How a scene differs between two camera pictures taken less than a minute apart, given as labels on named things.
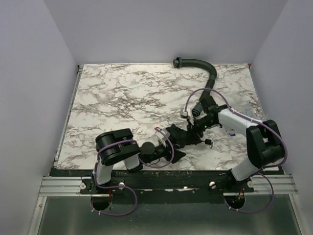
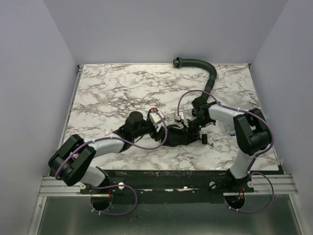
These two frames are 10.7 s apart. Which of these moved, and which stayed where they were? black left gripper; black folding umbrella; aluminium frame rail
Moved: black left gripper
Stayed: black folding umbrella; aluminium frame rail
